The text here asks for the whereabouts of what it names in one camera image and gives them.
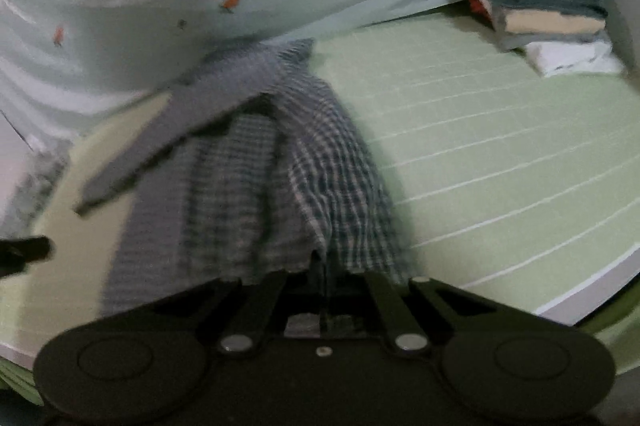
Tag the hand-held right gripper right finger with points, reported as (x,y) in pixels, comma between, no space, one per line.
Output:
(381,298)

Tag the green grid bed sheet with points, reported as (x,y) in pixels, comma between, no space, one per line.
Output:
(475,155)

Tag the cream folded cloth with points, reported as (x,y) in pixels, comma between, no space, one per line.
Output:
(550,21)

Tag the grey crumpled cloth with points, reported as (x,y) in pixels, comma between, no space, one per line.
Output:
(30,186)

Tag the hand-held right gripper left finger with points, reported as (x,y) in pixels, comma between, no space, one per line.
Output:
(272,292)

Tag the white folded cloth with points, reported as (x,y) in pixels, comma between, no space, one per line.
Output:
(575,58)

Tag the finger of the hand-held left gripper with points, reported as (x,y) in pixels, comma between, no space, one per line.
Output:
(27,250)

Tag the blue checked shirt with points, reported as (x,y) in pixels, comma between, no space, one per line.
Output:
(225,186)

